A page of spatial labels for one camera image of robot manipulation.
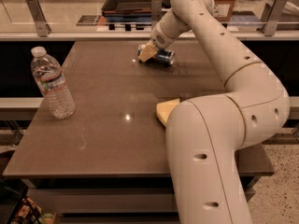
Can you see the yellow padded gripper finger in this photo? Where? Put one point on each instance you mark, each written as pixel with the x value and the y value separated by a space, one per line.
pixel 146 52

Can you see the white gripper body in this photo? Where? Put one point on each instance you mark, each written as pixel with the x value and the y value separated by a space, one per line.
pixel 158 41

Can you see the red bull can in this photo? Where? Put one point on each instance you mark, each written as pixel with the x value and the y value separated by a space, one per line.
pixel 167 57

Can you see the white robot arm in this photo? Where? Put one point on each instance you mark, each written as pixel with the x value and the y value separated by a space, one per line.
pixel 203 134

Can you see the dark open tray box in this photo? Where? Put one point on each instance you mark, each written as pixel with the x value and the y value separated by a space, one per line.
pixel 126 6

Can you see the yellow wavy sponge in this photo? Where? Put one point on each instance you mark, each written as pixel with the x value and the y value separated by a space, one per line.
pixel 164 109

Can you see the clear plastic water bottle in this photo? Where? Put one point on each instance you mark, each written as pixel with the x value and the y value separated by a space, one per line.
pixel 50 79

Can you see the middle metal rail bracket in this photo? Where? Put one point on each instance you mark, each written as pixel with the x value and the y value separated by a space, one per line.
pixel 156 12

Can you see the metal rail bracket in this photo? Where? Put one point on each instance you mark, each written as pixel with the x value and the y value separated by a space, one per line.
pixel 42 26
pixel 271 15
pixel 156 12

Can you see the left metal rail bracket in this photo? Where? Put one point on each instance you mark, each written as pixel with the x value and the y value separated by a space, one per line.
pixel 42 26

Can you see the right metal rail bracket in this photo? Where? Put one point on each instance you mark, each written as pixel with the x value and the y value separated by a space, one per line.
pixel 271 15

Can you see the black wire rack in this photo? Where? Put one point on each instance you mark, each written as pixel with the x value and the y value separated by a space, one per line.
pixel 11 195

